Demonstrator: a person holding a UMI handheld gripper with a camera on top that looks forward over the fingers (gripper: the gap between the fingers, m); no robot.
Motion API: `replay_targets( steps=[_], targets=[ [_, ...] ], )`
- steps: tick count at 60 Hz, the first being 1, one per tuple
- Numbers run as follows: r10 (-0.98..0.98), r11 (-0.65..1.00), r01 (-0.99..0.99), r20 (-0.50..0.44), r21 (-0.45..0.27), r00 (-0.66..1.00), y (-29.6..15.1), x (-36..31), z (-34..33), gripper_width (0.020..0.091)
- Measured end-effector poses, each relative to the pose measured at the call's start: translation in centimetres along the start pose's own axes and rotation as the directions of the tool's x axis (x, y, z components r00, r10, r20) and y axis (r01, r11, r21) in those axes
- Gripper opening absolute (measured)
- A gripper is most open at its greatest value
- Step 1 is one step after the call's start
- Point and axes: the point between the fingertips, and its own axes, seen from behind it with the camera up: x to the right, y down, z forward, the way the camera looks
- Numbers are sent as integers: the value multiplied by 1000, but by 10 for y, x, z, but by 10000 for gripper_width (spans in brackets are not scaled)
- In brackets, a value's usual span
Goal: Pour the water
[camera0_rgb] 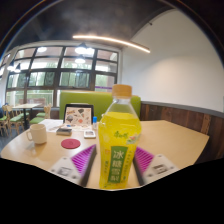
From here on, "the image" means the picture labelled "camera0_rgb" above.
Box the flat round red coaster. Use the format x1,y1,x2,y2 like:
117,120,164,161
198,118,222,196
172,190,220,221
60,138,82,150

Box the light wooden dining table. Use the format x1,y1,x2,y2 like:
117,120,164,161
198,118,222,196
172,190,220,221
12,102,43,130

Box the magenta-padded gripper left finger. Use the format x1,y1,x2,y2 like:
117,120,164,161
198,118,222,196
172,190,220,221
49,143,98,188

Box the black-framed window wall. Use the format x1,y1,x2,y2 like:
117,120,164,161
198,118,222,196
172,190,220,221
0,44,121,108

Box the small white flat device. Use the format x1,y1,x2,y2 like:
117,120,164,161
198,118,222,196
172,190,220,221
83,129,97,139

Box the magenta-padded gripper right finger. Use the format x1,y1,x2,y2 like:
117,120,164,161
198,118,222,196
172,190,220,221
132,145,181,187

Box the yellow drink bottle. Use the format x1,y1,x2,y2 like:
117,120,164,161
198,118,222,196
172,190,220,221
97,84,143,190

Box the wooden chairs with green seats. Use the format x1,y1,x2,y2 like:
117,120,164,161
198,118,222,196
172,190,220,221
0,103,53,136

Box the curved ceiling light strip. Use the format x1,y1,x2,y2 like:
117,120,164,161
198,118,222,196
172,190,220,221
72,34,151,54

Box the black tablet with sticker cover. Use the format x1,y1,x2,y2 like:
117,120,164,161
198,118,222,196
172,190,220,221
63,103,95,130

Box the green upholstered bench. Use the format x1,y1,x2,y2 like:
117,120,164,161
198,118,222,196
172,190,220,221
58,90,142,122

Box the small dark box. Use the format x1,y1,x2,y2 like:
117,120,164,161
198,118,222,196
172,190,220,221
55,126,73,136

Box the white printed paper sheets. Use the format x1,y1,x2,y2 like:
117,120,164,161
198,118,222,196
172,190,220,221
38,118,66,133

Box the white ribbed mug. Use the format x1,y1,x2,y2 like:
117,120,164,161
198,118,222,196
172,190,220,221
25,123,48,145

